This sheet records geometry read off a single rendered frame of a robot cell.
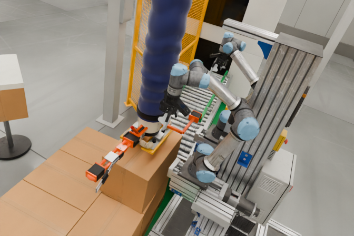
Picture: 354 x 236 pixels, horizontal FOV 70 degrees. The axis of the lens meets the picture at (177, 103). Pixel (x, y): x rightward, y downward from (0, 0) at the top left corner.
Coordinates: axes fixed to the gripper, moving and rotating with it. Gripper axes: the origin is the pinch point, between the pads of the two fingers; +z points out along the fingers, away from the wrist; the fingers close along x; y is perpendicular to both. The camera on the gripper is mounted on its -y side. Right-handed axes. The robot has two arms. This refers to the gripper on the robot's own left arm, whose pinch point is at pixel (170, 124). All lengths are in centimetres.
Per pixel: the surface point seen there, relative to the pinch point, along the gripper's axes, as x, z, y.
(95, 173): 29, 32, 27
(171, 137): -54, 58, 16
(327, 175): -236, 152, -164
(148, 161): -19, 58, 17
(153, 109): -24.1, 14.6, 23.5
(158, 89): -24.5, -2.0, 22.5
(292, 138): -289, 152, -108
